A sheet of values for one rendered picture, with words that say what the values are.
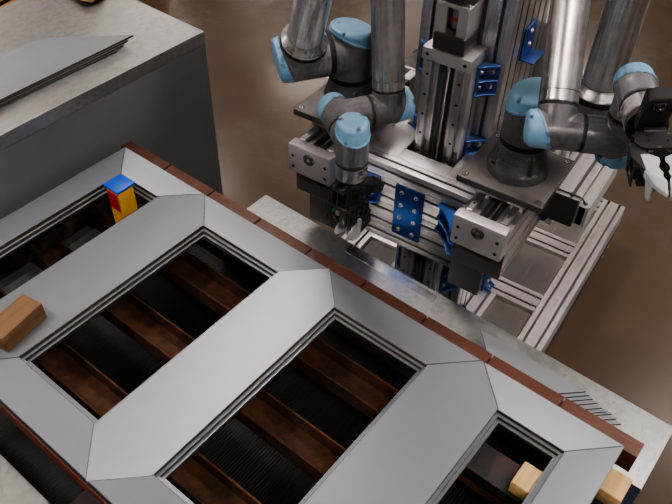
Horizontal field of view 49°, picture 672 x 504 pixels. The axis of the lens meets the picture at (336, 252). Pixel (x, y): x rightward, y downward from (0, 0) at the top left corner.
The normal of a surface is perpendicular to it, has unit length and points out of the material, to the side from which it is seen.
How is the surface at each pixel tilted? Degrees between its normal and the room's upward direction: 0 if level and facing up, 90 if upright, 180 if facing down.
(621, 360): 0
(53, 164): 90
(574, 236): 0
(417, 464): 0
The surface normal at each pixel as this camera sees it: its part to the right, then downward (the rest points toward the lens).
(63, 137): 0.78, 0.45
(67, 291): 0.02, -0.71
